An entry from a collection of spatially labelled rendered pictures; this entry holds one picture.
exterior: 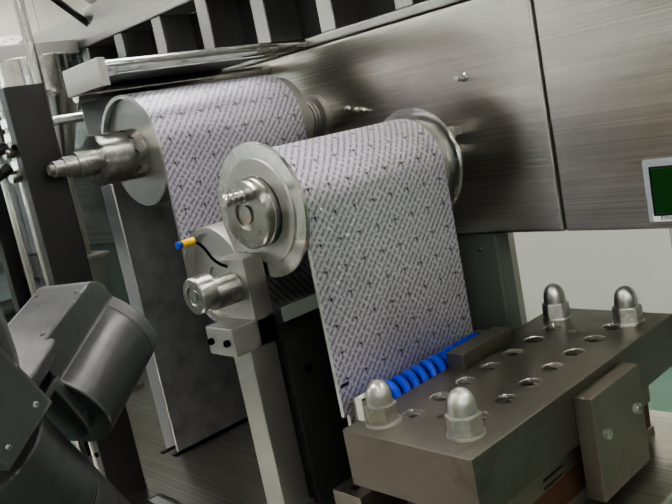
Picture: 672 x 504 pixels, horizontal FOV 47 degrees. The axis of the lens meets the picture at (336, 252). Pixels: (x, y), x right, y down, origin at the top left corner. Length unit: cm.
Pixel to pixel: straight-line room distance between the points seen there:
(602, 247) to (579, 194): 274
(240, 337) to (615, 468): 41
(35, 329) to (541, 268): 358
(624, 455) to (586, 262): 292
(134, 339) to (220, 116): 64
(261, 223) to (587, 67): 41
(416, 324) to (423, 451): 23
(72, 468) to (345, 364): 48
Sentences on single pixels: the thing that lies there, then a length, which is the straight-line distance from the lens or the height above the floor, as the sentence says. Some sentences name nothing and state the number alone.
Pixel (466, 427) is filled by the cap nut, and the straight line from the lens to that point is 72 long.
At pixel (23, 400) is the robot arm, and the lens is 36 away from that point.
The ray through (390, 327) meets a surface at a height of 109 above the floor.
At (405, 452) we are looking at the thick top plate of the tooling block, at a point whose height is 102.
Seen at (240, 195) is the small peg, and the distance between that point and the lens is 81.
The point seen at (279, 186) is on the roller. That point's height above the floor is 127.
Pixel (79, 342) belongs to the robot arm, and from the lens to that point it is 41.
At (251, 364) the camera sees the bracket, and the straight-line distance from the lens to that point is 86.
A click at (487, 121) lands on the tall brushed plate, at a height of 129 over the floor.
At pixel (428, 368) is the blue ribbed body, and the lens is 89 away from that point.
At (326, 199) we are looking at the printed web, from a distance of 81.
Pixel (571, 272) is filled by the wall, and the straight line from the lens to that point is 382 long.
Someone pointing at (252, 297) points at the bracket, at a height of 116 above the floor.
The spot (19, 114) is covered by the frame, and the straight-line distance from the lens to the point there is 101.
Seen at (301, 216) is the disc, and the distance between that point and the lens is 79.
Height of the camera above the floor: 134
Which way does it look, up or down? 10 degrees down
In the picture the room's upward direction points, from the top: 11 degrees counter-clockwise
